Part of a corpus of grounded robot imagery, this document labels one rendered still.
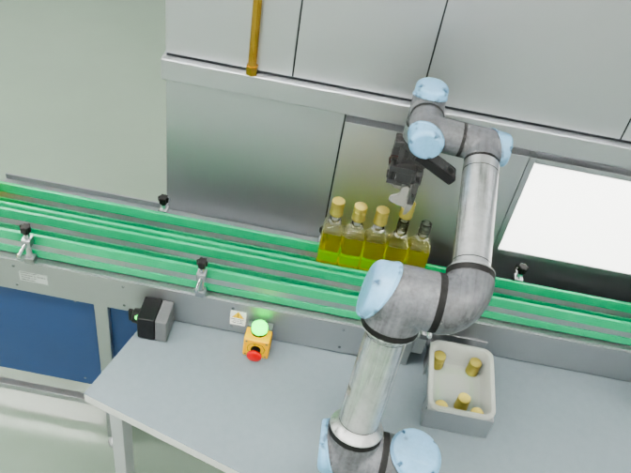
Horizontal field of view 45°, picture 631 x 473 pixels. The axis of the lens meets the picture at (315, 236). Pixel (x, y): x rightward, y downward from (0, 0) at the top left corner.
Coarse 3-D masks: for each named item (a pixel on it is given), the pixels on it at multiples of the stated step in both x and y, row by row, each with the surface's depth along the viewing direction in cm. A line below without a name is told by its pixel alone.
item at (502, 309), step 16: (16, 208) 205; (32, 208) 205; (112, 224) 205; (192, 240) 204; (272, 256) 204; (288, 256) 205; (352, 272) 204; (496, 304) 205; (512, 304) 204; (528, 304) 204; (512, 320) 208; (528, 320) 207; (544, 320) 207; (560, 320) 206; (576, 320) 205; (592, 320) 204; (608, 320) 203; (592, 336) 208; (608, 336) 207; (624, 336) 207
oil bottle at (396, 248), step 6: (390, 234) 199; (390, 240) 197; (396, 240) 197; (402, 240) 197; (408, 240) 198; (390, 246) 198; (396, 246) 197; (402, 246) 197; (384, 252) 201; (390, 252) 199; (396, 252) 199; (402, 252) 198; (384, 258) 201; (390, 258) 200; (396, 258) 200; (402, 258) 200
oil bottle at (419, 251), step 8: (416, 240) 197; (408, 248) 199; (416, 248) 197; (424, 248) 197; (408, 256) 200; (416, 256) 199; (424, 256) 199; (408, 264) 201; (416, 264) 201; (424, 264) 201
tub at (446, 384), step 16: (432, 352) 203; (448, 352) 208; (464, 352) 207; (480, 352) 206; (432, 368) 200; (448, 368) 209; (464, 368) 210; (480, 368) 210; (432, 384) 196; (448, 384) 205; (464, 384) 206; (480, 384) 207; (432, 400) 192; (448, 400) 202; (480, 400) 203; (480, 416) 191
